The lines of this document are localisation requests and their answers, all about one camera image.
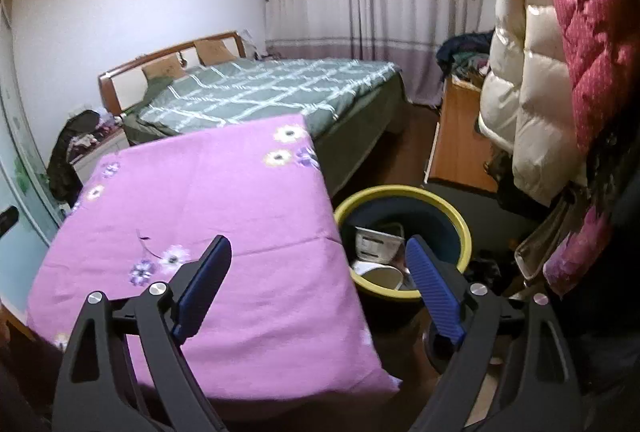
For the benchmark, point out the brown pillow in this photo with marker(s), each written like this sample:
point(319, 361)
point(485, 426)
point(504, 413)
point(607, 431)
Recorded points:
point(212, 51)
point(160, 69)

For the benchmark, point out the blue yellow-rimmed trash bin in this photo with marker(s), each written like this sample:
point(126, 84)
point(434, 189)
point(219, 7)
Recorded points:
point(445, 232)

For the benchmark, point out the white puffer jacket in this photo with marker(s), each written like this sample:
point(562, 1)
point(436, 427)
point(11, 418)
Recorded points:
point(530, 86)

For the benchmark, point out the red puffer jacket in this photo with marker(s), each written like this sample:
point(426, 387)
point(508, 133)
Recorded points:
point(595, 11)

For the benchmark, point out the purple floral tablecloth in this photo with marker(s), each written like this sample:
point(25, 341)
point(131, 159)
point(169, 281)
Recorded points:
point(200, 202)

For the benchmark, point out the wooden desk with clutter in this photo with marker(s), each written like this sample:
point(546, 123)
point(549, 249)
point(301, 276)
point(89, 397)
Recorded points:
point(460, 136)

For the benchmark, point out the wooden bed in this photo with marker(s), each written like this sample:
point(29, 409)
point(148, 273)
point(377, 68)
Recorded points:
point(120, 84)

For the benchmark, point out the green plaid blanket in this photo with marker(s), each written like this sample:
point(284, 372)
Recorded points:
point(280, 86)

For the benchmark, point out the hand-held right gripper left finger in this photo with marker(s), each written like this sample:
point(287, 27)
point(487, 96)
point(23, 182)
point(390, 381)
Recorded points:
point(202, 292)

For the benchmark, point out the white plastic bowl container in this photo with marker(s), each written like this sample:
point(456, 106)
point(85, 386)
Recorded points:
point(375, 242)

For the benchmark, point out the wardrobe sliding door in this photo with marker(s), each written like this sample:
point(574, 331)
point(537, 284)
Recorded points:
point(20, 171)

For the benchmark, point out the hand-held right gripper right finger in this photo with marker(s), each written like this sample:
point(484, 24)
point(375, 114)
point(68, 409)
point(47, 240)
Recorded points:
point(435, 292)

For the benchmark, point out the pile of dark clothes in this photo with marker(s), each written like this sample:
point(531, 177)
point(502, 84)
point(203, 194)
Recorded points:
point(465, 49)

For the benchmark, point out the dark clothes heap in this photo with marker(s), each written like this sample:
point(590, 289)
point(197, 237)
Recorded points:
point(62, 161)

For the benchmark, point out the white nightstand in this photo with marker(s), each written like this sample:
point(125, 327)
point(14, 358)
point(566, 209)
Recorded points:
point(95, 156)

